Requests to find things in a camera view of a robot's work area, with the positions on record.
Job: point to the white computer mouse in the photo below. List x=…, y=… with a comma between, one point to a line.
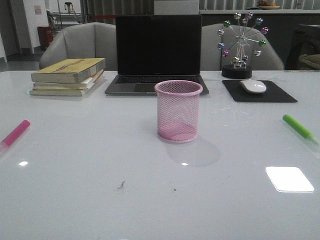
x=253, y=86

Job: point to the left grey armchair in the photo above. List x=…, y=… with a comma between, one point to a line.
x=89, y=40

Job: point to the black mouse pad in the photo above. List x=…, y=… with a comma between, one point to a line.
x=273, y=93

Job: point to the green highlighter pen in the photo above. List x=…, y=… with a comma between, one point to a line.
x=300, y=129

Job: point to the bottom pale green book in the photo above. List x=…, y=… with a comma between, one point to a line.
x=67, y=92

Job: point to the middle white book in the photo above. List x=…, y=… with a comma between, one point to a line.
x=84, y=85

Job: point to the red trash bin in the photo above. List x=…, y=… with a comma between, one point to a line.
x=45, y=35

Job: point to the ferris wheel desk ornament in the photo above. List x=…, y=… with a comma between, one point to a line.
x=241, y=38

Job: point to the fruit bowl on counter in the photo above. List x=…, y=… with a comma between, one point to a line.
x=266, y=5

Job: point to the grey armchair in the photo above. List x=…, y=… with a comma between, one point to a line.
x=89, y=40
x=260, y=58

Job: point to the pink highlighter pen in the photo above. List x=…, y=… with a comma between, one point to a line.
x=13, y=136

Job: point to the grey open laptop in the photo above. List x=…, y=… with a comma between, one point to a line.
x=155, y=48

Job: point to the right grey armchair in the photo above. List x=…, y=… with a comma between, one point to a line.
x=260, y=58

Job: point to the top yellow book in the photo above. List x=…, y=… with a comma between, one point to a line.
x=73, y=70

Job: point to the pink mesh pen holder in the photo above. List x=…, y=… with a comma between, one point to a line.
x=178, y=110

